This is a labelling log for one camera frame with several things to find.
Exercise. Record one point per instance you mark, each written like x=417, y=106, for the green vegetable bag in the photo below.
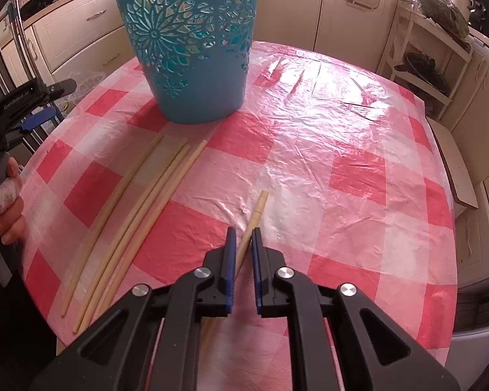
x=444, y=10

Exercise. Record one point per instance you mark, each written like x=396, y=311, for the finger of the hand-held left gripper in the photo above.
x=38, y=120
x=20, y=97

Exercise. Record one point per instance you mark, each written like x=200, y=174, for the pink checked plastic tablecloth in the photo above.
x=330, y=150

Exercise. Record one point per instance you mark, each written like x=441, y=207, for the cream door base cabinets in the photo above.
x=293, y=4

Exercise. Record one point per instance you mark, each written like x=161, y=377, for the cream side base cabinets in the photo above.
x=483, y=102

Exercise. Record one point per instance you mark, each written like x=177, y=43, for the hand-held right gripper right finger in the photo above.
x=257, y=277

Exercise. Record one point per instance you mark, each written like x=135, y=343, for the person's left hand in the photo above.
x=8, y=226

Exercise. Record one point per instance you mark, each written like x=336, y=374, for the white thermos jug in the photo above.
x=460, y=2

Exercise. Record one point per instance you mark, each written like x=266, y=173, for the white wooden step stool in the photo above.
x=452, y=159

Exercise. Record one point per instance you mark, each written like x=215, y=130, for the cream drawer base cabinet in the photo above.
x=77, y=36

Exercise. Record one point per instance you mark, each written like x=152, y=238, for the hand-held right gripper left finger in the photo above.
x=229, y=277

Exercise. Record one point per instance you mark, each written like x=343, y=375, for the grey sliding door frame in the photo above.
x=22, y=49

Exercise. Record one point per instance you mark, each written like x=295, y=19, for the black pot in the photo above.
x=423, y=69

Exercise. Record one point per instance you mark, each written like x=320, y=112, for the white storage trolley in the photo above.
x=432, y=28

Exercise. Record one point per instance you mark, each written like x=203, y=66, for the blue perforated plastic basket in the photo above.
x=195, y=93

